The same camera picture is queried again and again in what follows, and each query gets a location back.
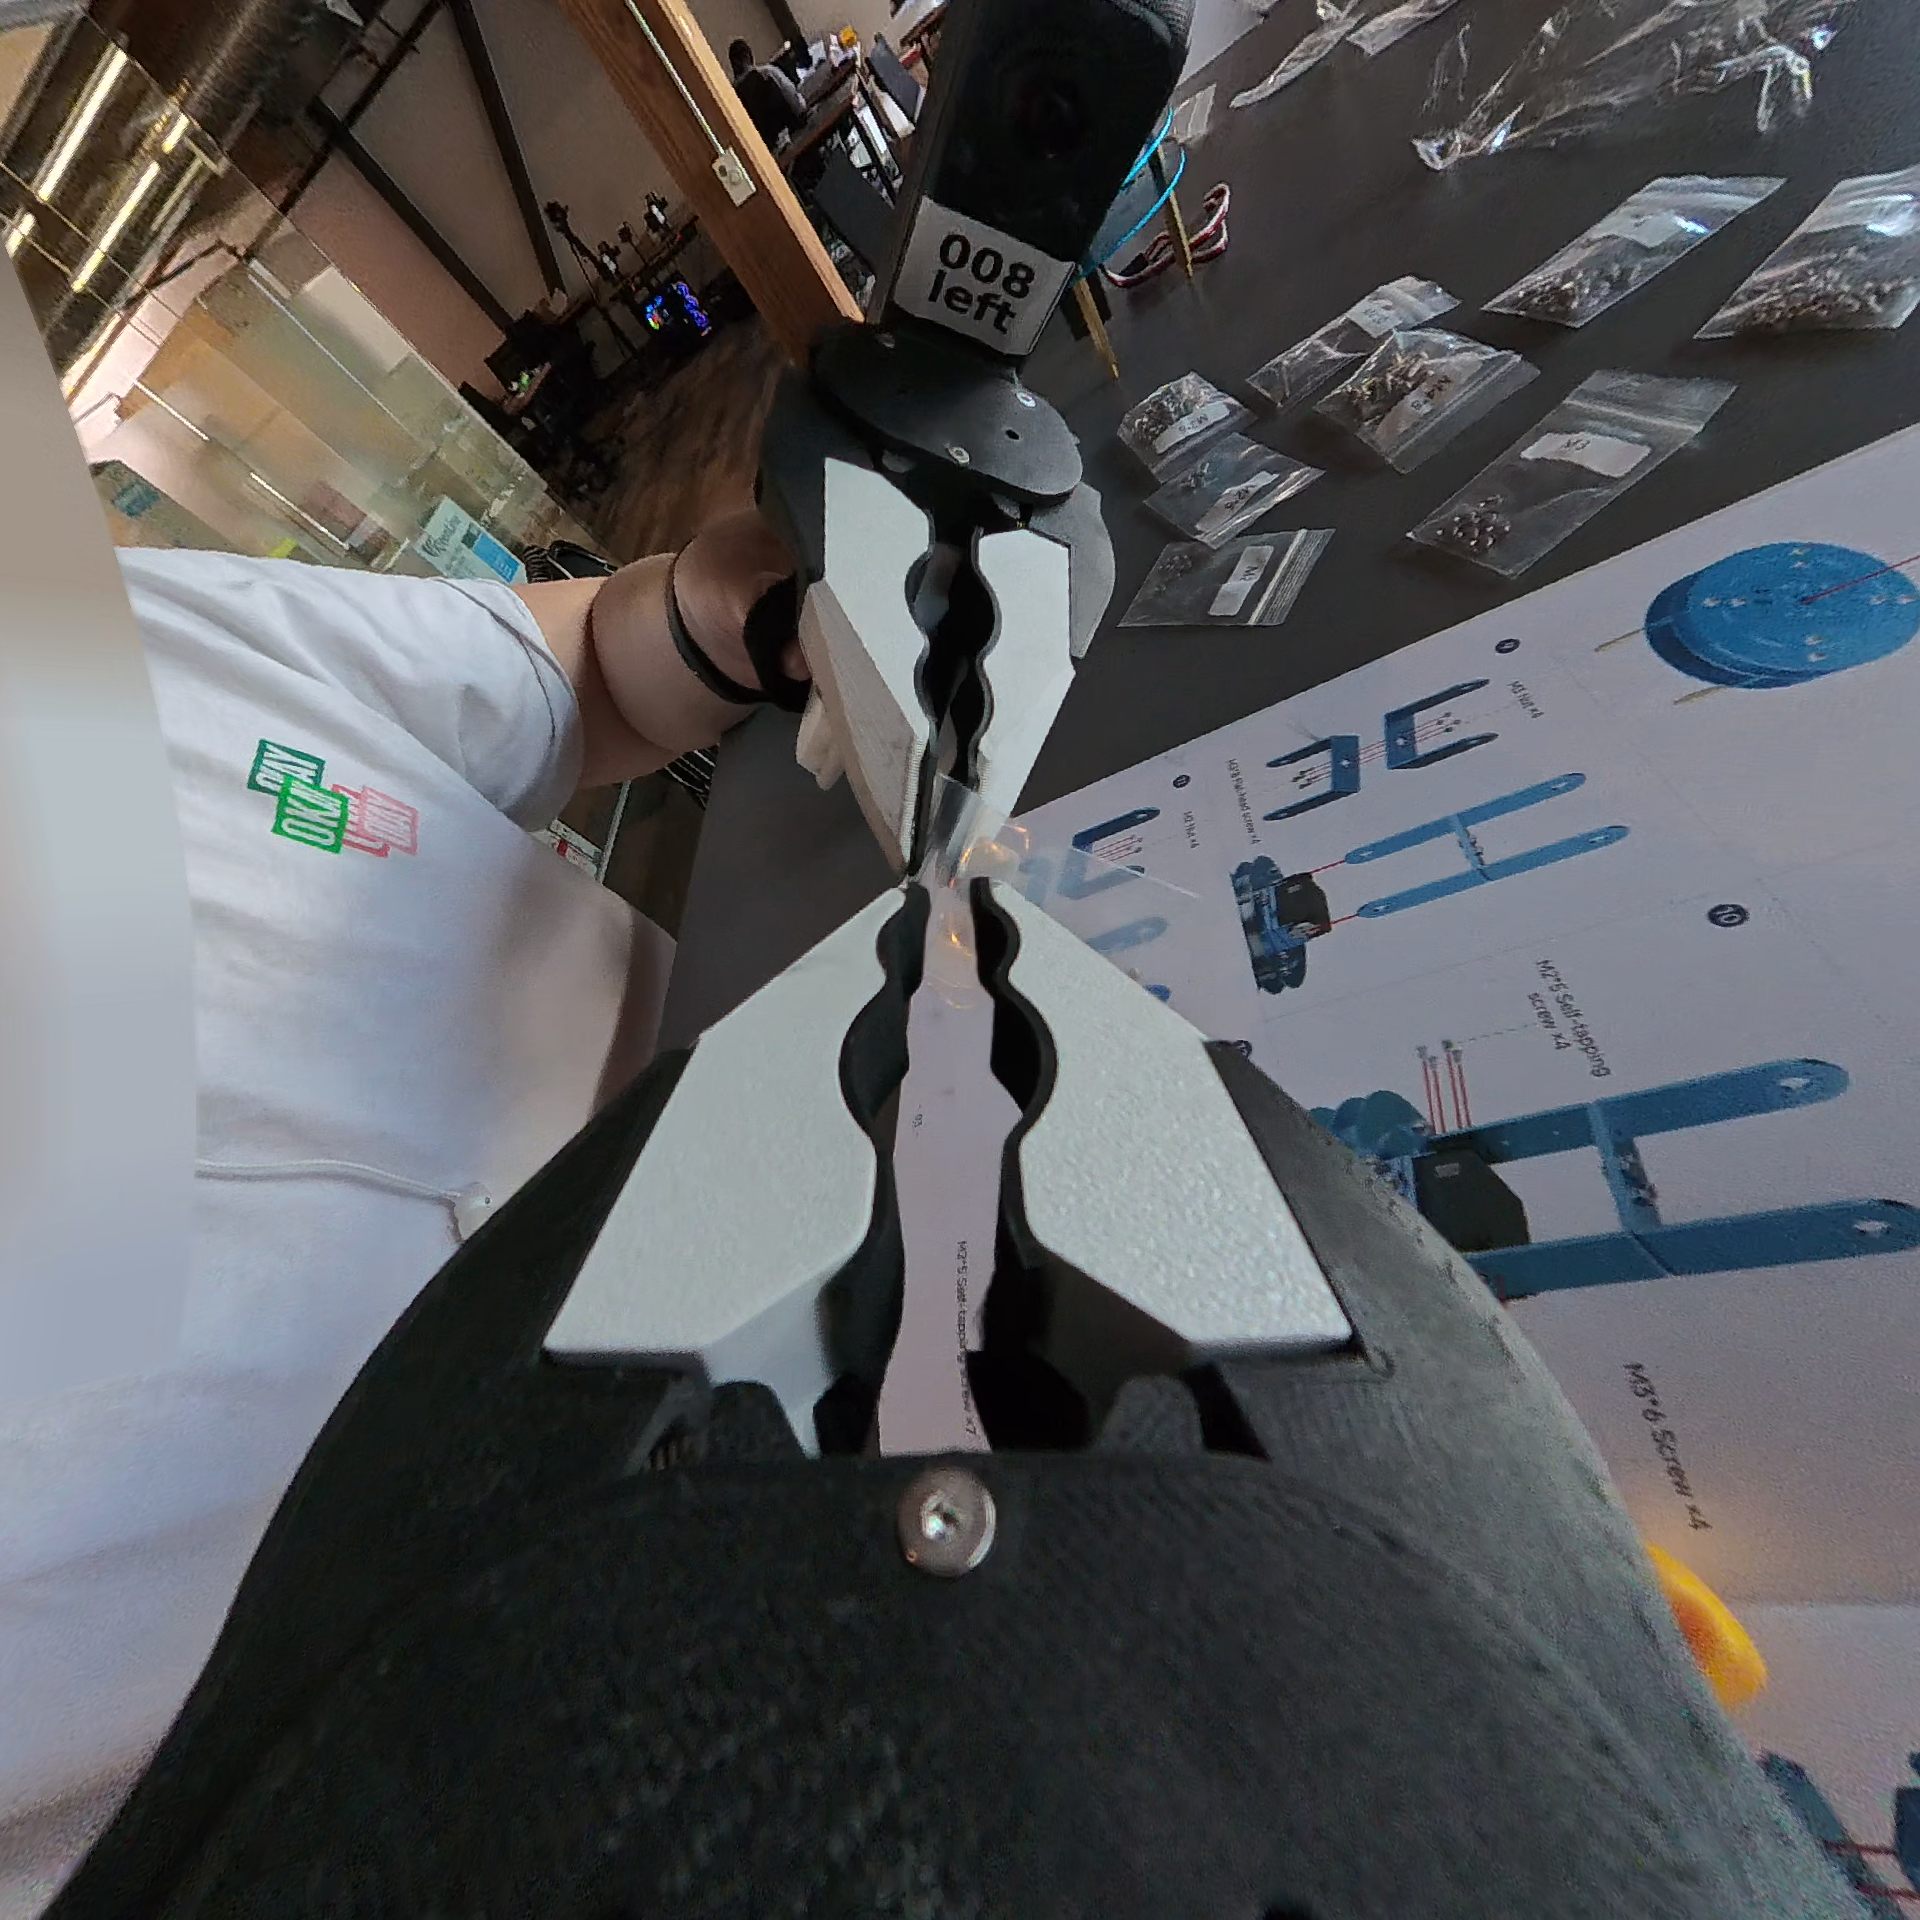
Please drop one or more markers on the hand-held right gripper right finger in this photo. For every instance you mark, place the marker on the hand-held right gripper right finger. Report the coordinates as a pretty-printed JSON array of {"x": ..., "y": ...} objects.
[{"x": 1156, "y": 1200}]

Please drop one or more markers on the crumpled clear plastic wrap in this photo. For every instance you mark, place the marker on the crumpled clear plastic wrap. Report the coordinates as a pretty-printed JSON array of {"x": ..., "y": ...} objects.
[
  {"x": 1306, "y": 45},
  {"x": 1622, "y": 91}
]

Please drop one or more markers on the blue acrylic robot base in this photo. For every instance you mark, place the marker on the blue acrylic robot base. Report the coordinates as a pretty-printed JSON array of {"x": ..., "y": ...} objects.
[{"x": 1106, "y": 330}]

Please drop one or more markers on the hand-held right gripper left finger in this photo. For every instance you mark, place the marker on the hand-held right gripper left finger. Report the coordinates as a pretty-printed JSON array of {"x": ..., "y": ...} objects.
[{"x": 734, "y": 1200}]

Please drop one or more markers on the glass partition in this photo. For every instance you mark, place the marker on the glass partition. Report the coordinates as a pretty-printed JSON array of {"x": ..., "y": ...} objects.
[{"x": 301, "y": 376}]

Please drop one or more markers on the wooden post with outlet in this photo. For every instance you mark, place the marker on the wooden post with outlet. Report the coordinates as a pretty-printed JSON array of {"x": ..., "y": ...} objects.
[{"x": 705, "y": 136}]

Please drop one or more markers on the person's left forearm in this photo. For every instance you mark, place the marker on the person's left forearm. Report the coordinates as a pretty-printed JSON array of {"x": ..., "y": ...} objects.
[{"x": 646, "y": 675}]

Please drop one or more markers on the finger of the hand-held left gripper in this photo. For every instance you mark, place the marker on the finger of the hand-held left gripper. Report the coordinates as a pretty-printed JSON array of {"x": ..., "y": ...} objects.
[
  {"x": 862, "y": 599},
  {"x": 1028, "y": 645}
]

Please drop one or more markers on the group of clear screw bags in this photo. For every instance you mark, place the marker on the group of clear screw bags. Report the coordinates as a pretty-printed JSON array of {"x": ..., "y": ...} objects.
[{"x": 1590, "y": 451}]

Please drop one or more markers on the small zip bag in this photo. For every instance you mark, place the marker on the small zip bag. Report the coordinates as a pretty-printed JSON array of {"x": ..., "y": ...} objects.
[{"x": 962, "y": 862}]

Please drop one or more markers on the person's left hand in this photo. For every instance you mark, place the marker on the person's left hand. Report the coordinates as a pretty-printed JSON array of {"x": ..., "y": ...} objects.
[{"x": 721, "y": 594}]

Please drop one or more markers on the printed assembly instruction sheet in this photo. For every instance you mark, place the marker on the printed assembly instruction sheet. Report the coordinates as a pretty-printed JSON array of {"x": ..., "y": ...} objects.
[{"x": 1652, "y": 975}]

